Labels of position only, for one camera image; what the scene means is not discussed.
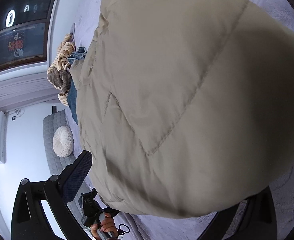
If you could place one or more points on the round white pleated cushion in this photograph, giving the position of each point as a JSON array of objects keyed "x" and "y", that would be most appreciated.
[{"x": 62, "y": 142}]

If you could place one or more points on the brown plush garment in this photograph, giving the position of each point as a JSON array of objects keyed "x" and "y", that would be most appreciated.
[{"x": 61, "y": 79}]

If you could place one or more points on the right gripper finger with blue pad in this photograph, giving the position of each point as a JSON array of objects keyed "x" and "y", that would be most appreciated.
[{"x": 63, "y": 190}]

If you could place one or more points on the dark window with neon sign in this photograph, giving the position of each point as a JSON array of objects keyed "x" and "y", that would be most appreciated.
[{"x": 23, "y": 32}]

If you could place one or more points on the blue denim jeans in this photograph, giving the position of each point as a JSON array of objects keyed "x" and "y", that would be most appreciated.
[{"x": 79, "y": 54}]

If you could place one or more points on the beige puffer jacket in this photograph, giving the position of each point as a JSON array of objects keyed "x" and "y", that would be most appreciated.
[{"x": 187, "y": 106}]

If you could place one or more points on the grey flat object on bed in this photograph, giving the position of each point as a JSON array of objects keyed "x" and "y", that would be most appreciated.
[{"x": 72, "y": 31}]

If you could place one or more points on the left hand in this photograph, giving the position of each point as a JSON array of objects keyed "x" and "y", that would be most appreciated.
[{"x": 107, "y": 225}]

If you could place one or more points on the tan striped knit garment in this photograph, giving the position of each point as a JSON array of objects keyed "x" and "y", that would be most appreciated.
[{"x": 60, "y": 62}]

